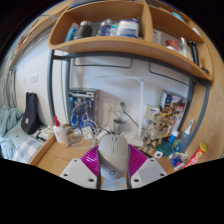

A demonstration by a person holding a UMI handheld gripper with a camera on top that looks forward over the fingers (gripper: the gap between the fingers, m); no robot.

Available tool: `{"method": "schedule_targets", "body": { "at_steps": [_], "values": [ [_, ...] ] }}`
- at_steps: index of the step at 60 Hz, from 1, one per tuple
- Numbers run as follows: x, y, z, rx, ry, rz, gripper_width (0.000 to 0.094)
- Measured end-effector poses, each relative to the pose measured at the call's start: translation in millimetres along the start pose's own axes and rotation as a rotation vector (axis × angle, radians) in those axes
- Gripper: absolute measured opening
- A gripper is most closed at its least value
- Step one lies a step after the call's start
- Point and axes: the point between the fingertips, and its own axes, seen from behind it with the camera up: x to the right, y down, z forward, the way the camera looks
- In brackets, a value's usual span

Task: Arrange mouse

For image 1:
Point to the grey metal bed railing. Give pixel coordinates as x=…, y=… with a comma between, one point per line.
x=10, y=90

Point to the square white power adapter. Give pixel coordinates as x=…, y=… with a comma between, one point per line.
x=87, y=132

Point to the beige robot figure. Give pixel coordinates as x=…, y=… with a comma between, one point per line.
x=155, y=131

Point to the white red-pump lotion bottle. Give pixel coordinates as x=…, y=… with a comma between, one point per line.
x=61, y=135

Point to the teal blanket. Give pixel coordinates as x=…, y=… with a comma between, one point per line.
x=8, y=123

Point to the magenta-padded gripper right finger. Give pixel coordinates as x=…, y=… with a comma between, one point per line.
x=150, y=170

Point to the red chips can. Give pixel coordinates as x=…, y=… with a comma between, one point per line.
x=196, y=155

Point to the small white printed box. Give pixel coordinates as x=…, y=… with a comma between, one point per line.
x=151, y=112

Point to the wooden shelf with grey frame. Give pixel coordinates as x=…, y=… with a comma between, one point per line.
x=110, y=43

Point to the tall white power adapter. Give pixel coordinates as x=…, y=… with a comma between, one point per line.
x=102, y=134

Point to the blue robot model kit box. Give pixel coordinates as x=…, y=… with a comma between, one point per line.
x=81, y=106

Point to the flat white box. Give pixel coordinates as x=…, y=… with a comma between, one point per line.
x=45, y=133

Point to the blue snack packet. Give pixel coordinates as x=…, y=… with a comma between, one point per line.
x=177, y=161

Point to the white wall outlet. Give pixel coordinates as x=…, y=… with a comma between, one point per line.
x=126, y=108
x=108, y=106

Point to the black bag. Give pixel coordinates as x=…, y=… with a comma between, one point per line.
x=30, y=115

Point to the grey computer mouse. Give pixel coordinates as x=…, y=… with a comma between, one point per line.
x=113, y=156

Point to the white wall switch plate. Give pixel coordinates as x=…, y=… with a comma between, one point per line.
x=34, y=78

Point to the teal bowl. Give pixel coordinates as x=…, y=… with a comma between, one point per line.
x=165, y=149

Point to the blue spray bottle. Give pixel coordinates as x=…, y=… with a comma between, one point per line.
x=184, y=140

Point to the colourful printed box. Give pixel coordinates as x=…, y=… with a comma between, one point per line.
x=175, y=108

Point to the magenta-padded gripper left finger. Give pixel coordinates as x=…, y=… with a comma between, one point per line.
x=76, y=170

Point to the small white cube clock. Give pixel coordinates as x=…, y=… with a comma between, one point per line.
x=158, y=154

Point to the blue tube with white cap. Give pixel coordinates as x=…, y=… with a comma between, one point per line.
x=173, y=137

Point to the glass jar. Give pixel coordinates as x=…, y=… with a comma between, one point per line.
x=119, y=126

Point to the blue white checked pillow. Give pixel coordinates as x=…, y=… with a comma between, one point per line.
x=28, y=150

